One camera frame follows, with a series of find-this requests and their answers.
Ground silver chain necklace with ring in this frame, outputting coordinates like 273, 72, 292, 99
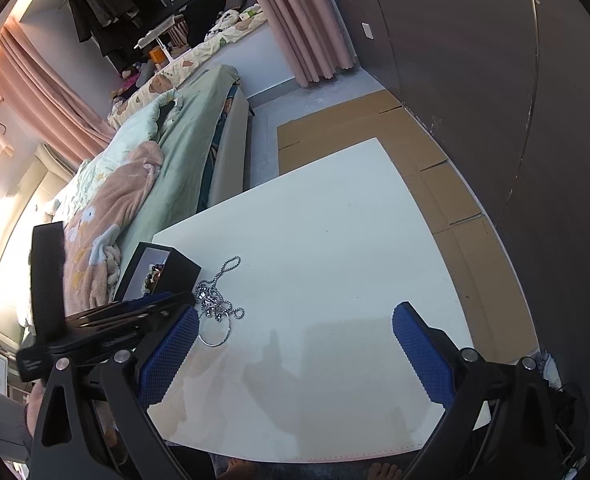
194, 254, 246, 348

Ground dark wood wardrobe panel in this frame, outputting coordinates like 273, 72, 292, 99
335, 0, 590, 422

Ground window bench patterned cushion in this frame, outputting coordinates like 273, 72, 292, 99
107, 3, 267, 129

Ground light green duvet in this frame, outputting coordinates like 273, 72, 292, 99
50, 90, 182, 222

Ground pink floral fleece blanket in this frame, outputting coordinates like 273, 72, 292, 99
64, 141, 164, 315

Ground flat brown cardboard sheet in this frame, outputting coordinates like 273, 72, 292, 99
276, 90, 539, 363

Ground pink curtain right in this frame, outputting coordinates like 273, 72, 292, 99
257, 0, 354, 87

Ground hanging dark clothes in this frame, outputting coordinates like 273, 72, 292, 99
68, 0, 144, 56

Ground white folding drying rack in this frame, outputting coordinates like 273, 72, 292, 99
135, 15, 190, 62

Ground green bed with sheet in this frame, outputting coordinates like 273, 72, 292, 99
108, 65, 240, 301

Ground black jewelry box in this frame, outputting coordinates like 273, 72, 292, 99
114, 242, 202, 301

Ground white wall socket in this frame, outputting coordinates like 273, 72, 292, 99
362, 23, 374, 40

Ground pink curtain left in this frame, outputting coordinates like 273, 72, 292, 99
0, 18, 116, 166

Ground pink curtain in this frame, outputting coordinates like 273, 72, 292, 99
257, 0, 354, 87
0, 18, 116, 166

